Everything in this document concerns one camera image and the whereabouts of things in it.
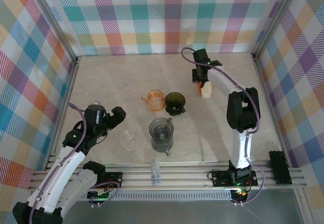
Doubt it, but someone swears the grey transparent server with handle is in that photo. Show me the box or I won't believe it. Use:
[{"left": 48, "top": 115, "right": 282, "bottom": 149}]
[{"left": 151, "top": 132, "right": 175, "bottom": 157}]

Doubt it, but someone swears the orange box of paper filters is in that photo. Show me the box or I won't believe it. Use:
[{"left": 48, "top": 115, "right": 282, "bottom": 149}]
[{"left": 198, "top": 80, "right": 213, "bottom": 100}]

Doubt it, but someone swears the aluminium side rail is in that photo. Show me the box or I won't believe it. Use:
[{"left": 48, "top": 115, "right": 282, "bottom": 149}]
[
  {"left": 252, "top": 53, "right": 293, "bottom": 169},
  {"left": 43, "top": 56, "right": 82, "bottom": 170}
]

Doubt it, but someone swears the clear plastic dripper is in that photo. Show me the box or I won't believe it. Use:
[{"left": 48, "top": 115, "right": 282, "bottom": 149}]
[{"left": 120, "top": 129, "right": 141, "bottom": 151}]

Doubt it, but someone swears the grey transparent plastic dripper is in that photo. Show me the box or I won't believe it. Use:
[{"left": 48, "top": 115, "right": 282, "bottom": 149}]
[{"left": 148, "top": 117, "right": 175, "bottom": 140}]

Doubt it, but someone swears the aluminium frame post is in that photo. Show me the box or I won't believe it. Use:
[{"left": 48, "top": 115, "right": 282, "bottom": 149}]
[
  {"left": 25, "top": 0, "right": 79, "bottom": 62},
  {"left": 252, "top": 0, "right": 304, "bottom": 58}
]

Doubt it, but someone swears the aluminium frame rail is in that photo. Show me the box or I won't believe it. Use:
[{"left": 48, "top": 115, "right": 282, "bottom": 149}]
[{"left": 31, "top": 163, "right": 308, "bottom": 192}]

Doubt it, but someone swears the grey slotted cable duct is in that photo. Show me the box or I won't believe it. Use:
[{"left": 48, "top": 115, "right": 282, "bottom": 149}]
[{"left": 75, "top": 190, "right": 233, "bottom": 202}]

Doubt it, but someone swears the small clear plastic bottle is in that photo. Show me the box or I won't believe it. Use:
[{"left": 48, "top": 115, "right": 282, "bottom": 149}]
[{"left": 151, "top": 158, "right": 163, "bottom": 186}]

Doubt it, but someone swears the electronics board with green light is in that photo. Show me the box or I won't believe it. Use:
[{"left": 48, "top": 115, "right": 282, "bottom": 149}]
[
  {"left": 231, "top": 188, "right": 248, "bottom": 202},
  {"left": 87, "top": 187, "right": 112, "bottom": 201}
]

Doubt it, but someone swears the orange transparent plastic server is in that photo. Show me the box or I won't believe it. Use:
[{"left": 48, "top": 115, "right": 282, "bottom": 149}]
[{"left": 141, "top": 89, "right": 167, "bottom": 112}]

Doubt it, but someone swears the clear server with handle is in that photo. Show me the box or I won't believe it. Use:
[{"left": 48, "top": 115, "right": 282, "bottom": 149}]
[{"left": 120, "top": 130, "right": 140, "bottom": 151}]

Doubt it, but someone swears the dark green plastic dripper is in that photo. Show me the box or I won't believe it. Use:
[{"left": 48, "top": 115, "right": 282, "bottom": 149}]
[{"left": 164, "top": 92, "right": 187, "bottom": 116}]

